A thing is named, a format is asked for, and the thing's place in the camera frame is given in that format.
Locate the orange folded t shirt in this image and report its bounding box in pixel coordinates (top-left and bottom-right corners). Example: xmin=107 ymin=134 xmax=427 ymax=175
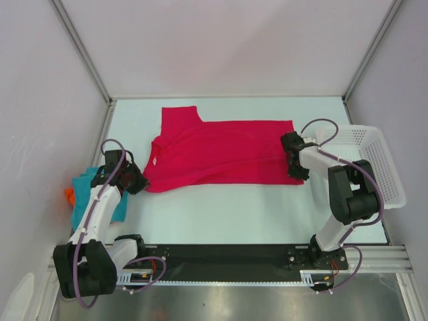
xmin=64 ymin=187 xmax=76 ymax=206

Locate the red t shirt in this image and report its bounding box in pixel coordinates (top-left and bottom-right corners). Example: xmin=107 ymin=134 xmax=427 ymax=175
xmin=143 ymin=106 xmax=303 ymax=193

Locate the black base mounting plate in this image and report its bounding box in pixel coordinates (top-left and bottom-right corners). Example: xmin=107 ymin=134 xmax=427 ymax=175
xmin=143 ymin=244 xmax=348 ymax=273

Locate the teal folded t shirt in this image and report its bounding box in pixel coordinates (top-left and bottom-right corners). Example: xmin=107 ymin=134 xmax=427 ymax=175
xmin=71 ymin=167 xmax=129 ymax=231

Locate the white slotted cable duct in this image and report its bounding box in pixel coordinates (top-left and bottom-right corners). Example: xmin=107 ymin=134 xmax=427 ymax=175
xmin=115 ymin=270 xmax=335 ymax=288

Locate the white plastic basket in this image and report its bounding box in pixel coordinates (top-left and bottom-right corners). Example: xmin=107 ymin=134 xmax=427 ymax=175
xmin=310 ymin=125 xmax=407 ymax=209

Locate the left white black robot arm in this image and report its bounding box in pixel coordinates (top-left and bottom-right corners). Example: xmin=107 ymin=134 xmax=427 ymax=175
xmin=53 ymin=150 xmax=148 ymax=298

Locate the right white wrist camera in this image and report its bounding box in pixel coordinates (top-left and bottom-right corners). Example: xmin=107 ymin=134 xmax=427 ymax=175
xmin=302 ymin=137 xmax=318 ymax=145

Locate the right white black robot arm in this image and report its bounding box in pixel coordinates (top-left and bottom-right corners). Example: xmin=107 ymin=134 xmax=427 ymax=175
xmin=280 ymin=132 xmax=385 ymax=270

